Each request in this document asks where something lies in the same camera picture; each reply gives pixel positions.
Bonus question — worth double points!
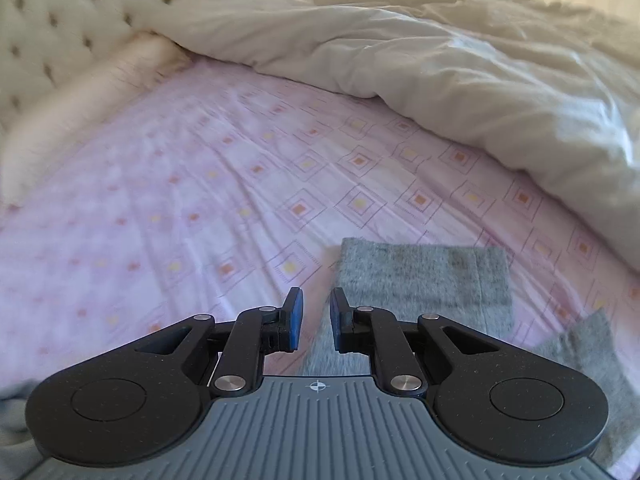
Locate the cream tufted headboard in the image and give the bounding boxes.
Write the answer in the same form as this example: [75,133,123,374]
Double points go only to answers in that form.
[0,0,281,133]

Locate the grey pants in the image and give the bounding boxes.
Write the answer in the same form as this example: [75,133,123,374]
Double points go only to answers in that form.
[0,237,637,467]

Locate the cream duvet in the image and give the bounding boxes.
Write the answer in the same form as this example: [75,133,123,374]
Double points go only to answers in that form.
[127,0,640,273]

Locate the pink patterned bed sheet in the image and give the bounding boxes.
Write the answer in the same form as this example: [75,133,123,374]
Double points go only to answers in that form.
[0,55,640,480]

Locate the cream pillow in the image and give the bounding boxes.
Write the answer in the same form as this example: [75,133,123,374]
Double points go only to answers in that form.
[0,32,193,201]

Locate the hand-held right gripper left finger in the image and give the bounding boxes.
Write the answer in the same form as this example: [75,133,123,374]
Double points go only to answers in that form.
[134,286,306,399]

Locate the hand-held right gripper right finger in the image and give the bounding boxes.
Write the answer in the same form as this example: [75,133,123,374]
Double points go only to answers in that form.
[329,287,507,399]

